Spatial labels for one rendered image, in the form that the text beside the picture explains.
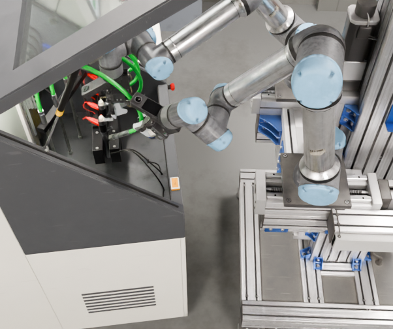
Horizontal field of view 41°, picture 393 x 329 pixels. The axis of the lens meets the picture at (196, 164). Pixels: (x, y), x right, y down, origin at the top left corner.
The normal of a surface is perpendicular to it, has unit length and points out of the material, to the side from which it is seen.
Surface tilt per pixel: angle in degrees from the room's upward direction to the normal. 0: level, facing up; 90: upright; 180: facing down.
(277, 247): 0
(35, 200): 90
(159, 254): 90
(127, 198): 90
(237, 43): 0
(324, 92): 82
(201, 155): 0
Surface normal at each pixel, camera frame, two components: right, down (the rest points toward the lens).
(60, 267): 0.12, 0.78
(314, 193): -0.22, 0.84
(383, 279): 0.00, -0.62
